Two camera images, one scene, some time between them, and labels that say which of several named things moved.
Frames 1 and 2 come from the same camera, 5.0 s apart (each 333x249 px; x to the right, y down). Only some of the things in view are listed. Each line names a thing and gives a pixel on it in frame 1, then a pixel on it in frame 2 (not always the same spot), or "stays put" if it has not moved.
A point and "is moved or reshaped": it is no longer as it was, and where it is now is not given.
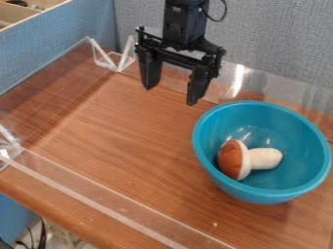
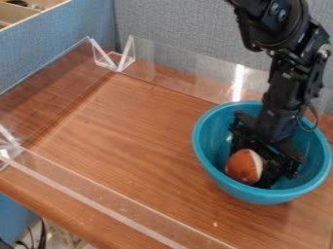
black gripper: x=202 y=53 to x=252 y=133
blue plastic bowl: x=266 y=124 stays put
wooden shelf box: x=16 y=11 stays put
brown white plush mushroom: x=237 y=160 is moved or reshaped
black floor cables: x=42 y=243 stays put
